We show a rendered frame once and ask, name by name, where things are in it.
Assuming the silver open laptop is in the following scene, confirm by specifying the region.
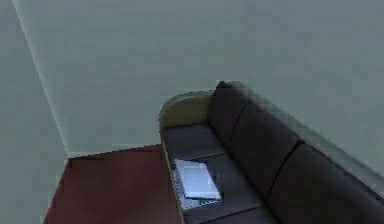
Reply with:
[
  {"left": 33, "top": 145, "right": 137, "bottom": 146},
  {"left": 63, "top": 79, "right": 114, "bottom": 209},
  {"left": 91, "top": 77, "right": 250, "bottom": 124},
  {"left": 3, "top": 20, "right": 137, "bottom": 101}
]
[{"left": 172, "top": 158, "right": 223, "bottom": 212}]

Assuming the dark grey sofa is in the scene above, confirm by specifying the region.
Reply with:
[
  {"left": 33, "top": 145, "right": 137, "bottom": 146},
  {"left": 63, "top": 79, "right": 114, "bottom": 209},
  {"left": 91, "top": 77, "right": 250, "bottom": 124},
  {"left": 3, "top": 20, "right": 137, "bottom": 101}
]
[{"left": 158, "top": 80, "right": 384, "bottom": 224}]

